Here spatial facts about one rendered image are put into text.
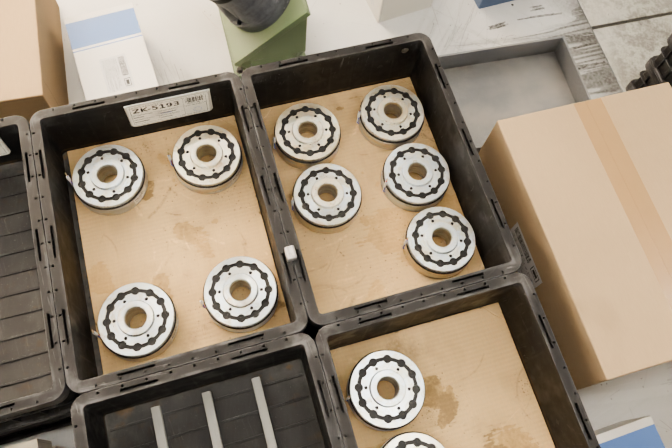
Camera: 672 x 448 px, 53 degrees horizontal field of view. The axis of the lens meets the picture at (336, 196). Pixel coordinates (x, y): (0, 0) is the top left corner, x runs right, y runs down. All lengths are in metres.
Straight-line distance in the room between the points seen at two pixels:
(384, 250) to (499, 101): 0.44
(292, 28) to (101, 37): 0.33
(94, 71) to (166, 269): 0.39
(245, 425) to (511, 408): 0.36
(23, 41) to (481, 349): 0.85
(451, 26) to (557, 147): 0.43
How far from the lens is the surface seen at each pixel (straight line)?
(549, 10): 1.48
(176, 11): 1.38
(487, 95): 1.32
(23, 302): 1.04
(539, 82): 1.37
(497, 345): 1.01
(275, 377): 0.96
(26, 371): 1.02
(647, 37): 2.53
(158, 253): 1.01
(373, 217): 1.02
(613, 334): 0.99
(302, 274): 0.89
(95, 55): 1.24
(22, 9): 1.24
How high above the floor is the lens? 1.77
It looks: 66 degrees down
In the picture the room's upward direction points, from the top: 10 degrees clockwise
